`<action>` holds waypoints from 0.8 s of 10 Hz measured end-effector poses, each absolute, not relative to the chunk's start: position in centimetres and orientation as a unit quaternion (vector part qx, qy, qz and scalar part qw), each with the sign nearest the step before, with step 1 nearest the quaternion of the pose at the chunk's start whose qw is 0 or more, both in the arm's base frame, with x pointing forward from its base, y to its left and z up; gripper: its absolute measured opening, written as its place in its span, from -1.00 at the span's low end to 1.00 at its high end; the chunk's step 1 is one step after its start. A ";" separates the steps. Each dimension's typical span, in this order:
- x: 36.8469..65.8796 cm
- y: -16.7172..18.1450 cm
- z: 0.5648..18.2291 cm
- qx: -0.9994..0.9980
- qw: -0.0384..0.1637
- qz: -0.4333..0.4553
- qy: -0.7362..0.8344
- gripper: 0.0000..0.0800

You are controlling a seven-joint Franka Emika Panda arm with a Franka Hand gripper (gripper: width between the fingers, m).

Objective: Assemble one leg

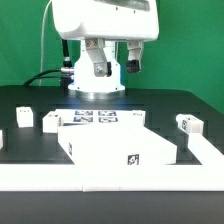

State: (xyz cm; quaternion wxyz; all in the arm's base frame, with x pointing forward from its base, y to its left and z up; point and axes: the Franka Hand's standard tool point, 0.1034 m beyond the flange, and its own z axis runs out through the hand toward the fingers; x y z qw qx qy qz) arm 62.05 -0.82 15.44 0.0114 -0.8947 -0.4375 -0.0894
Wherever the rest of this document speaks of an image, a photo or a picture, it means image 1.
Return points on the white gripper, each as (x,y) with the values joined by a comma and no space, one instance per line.
(109,19)

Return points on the white square table top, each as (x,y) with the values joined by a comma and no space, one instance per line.
(101,146)

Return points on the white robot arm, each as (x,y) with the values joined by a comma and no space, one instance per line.
(86,84)

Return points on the white sheet with markers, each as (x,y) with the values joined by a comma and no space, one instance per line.
(79,116)

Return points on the white U-shaped fence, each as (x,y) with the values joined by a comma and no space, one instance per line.
(208,175)

